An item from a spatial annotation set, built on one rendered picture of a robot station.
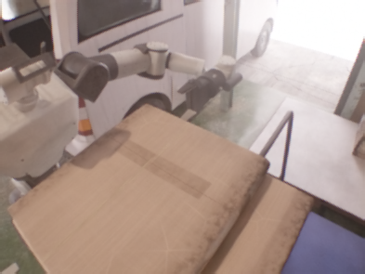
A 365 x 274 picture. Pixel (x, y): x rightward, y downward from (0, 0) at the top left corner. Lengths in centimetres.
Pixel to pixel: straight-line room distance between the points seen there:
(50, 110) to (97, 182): 21
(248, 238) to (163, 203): 18
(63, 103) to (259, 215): 53
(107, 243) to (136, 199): 11
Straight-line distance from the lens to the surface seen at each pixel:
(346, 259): 161
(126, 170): 55
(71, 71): 75
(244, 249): 49
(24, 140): 60
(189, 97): 78
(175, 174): 52
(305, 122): 241
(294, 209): 56
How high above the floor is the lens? 151
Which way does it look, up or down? 43 degrees down
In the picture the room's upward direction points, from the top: 4 degrees counter-clockwise
